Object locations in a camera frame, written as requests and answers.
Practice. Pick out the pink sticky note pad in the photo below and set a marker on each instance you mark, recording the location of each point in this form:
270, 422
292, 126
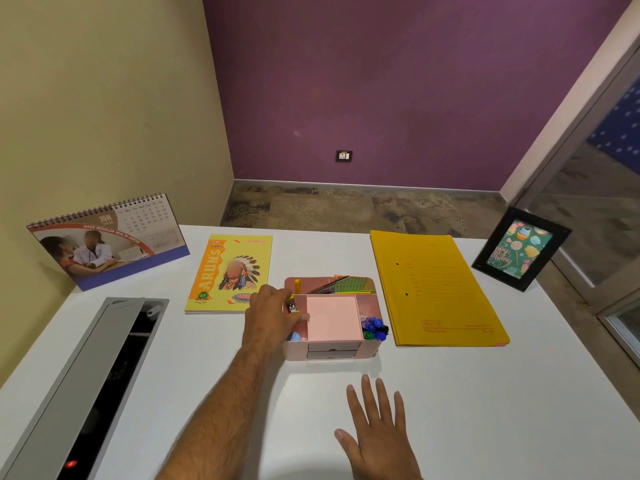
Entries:
334, 317

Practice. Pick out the black picture frame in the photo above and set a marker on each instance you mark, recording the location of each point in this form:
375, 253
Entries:
520, 248

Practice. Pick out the spiral desk calendar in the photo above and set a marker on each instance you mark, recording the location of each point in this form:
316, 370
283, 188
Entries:
107, 244

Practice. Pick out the glass door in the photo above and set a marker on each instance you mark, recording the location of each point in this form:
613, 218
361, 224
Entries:
595, 194

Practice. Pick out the person's right thumb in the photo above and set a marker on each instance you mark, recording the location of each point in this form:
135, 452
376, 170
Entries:
346, 441

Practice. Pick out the pink desk organizer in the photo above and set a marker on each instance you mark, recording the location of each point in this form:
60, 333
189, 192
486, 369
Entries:
367, 307

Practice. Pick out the person's right little finger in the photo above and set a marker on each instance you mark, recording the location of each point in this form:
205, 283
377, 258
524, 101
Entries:
400, 410

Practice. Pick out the small yellow black glue stick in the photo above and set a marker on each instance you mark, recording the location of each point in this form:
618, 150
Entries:
290, 306

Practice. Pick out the person's left forearm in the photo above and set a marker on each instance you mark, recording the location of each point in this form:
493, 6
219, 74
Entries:
220, 419

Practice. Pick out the person's right middle finger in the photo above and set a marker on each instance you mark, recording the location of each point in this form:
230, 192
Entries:
371, 399

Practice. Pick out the light blue eraser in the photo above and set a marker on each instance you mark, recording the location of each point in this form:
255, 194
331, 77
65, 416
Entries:
295, 337

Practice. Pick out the yellow notebook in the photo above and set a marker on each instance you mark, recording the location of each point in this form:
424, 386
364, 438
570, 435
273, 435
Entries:
227, 274

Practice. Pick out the person's left thumb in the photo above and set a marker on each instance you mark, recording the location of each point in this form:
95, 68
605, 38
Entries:
301, 317

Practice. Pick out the person's right hand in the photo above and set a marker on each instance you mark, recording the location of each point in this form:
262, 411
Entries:
380, 442

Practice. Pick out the dark pencil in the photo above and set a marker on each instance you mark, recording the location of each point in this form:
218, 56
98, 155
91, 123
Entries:
327, 284

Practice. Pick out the person's left hand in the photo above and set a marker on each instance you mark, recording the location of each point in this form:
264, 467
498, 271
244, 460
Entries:
269, 319

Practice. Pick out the green sticky flags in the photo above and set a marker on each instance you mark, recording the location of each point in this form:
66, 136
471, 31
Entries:
356, 284

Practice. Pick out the yellow file folder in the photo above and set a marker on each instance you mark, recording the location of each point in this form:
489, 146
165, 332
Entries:
432, 289

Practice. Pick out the black wall socket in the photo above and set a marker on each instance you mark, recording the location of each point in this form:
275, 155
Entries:
344, 155

